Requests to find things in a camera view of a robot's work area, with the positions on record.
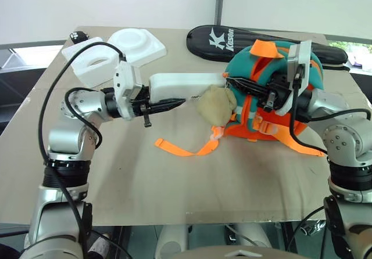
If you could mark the silver robot torso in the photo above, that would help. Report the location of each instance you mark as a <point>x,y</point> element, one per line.
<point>235,253</point>

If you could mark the white foam tray with hole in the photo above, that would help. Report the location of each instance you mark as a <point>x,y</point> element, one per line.
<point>87,73</point>

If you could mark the white rounded robot leg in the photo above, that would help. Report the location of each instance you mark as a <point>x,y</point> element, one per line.
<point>253,237</point>
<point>171,241</point>

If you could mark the small black paw print object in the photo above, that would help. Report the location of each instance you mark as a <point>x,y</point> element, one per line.
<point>78,35</point>

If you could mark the dark vertical pole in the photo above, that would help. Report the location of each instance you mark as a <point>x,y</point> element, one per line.
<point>219,0</point>

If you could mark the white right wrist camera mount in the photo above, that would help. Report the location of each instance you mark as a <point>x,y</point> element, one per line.
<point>302,53</point>

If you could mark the white foam box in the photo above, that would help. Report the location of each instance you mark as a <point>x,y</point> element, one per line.
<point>180,86</point>

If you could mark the black Kason racket bag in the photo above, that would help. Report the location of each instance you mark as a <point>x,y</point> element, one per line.
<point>203,42</point>

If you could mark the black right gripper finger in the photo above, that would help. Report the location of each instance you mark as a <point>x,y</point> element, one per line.
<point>245,82</point>
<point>253,91</point>

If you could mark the white foam round-dish tray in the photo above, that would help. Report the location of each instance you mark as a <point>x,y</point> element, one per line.
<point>135,42</point>

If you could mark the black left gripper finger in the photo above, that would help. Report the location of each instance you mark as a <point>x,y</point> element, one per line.
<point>167,104</point>

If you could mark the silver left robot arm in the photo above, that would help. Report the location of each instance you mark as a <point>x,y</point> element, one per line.
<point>65,137</point>

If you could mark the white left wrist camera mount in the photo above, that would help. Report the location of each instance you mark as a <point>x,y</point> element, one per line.
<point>125,76</point>

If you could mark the orange and teal backpack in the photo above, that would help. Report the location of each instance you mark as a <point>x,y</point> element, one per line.
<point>247,58</point>

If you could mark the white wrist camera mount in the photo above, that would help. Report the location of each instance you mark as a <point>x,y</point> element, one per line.
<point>302,53</point>
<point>125,76</point>

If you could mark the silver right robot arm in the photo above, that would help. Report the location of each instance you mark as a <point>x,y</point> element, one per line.
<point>346,137</point>

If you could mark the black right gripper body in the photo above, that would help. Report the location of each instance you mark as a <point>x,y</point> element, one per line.
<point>279,92</point>

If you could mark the brown cardboard table cover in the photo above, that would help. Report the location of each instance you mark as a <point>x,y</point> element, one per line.
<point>174,183</point>

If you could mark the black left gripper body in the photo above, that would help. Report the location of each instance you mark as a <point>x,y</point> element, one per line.
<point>143,96</point>

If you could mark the beige cloth pouch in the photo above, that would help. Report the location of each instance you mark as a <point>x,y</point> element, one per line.
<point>216,105</point>

